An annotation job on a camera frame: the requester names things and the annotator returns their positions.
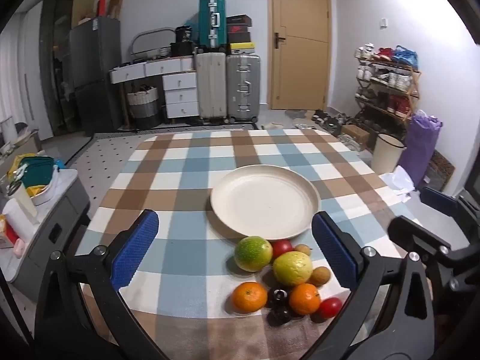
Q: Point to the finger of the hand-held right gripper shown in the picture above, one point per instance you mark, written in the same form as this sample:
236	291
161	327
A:
416	234
437	196

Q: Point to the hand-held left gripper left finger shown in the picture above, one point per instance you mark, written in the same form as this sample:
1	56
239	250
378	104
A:
133	249

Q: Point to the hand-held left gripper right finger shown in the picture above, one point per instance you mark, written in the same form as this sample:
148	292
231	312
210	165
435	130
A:
333	249

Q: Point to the yellow green citrus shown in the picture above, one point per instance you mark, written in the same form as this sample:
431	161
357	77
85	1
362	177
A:
292	269

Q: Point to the red tomato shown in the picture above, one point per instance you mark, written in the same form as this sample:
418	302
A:
282	247
330	306

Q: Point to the small orange tangerine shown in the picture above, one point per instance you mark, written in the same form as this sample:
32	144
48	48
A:
304	299

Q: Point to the dark plum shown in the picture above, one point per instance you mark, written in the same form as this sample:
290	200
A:
279	315
277	296

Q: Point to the green orange citrus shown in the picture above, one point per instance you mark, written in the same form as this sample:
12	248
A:
253	254

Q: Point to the cream round plate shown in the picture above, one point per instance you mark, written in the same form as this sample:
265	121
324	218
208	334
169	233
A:
264	202

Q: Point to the large orange tangerine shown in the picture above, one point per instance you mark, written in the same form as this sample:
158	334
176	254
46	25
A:
248	296

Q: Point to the dark doormat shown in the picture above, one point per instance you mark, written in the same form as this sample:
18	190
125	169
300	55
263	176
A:
440	170

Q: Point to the large brown longan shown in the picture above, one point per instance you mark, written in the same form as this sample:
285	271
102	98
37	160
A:
320	276

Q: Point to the small brown kiwi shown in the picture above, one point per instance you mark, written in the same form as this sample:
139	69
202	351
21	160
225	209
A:
302	249

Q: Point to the white plastic bag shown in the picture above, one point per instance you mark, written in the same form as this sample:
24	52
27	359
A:
399	183

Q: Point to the purple bag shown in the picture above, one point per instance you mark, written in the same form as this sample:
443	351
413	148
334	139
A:
420	146

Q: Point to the white bucket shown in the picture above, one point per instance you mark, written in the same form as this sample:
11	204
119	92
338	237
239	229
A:
387	152

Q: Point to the checked tablecloth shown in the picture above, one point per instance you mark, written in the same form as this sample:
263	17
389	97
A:
176	191

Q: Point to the grey side cabinet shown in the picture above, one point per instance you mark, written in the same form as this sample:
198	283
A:
43	232

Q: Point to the small cardboard box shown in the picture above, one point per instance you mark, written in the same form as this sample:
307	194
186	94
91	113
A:
355	133

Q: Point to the white paper roll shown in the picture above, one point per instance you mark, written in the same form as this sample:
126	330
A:
17	219

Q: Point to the bowl with green cloth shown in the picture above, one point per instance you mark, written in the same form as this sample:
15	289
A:
37	174

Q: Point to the scattered dark shoes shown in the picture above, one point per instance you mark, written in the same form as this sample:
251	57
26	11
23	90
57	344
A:
330	119

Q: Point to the beige slipper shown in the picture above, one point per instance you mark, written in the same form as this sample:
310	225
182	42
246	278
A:
273	124

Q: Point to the grey floor mat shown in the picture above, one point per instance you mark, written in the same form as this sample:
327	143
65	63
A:
296	113

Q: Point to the blue bag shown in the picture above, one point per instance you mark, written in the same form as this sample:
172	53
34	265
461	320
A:
407	55

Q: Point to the woven laundry basket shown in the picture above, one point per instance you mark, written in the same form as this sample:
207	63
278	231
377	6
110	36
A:
142	105

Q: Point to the white drawer cabinet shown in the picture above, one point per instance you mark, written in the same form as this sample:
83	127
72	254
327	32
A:
181	94

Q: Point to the grey refrigerator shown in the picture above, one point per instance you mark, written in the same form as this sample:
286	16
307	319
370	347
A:
95	75

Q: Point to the white desk drawers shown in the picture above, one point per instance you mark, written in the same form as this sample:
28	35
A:
150	69

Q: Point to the beige suitcase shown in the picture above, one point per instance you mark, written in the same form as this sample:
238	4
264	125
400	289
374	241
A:
211	84

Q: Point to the silver suitcase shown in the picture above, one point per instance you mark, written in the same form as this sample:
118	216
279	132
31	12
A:
243	87

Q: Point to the wooden door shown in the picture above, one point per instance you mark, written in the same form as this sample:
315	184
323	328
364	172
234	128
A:
299	41

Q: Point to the black bag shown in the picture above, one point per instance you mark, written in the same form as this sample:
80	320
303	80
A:
183	36

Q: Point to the stack of shoe boxes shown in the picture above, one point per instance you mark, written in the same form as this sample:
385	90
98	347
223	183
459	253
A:
239	34

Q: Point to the teal suitcase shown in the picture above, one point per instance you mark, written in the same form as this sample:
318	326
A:
212	20

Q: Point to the flat cardboard boxes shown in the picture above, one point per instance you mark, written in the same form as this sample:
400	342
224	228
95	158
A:
83	0

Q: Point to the white light switch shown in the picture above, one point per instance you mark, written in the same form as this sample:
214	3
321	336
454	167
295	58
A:
383	22

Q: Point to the curved metal frame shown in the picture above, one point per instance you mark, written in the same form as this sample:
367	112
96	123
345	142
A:
150	41

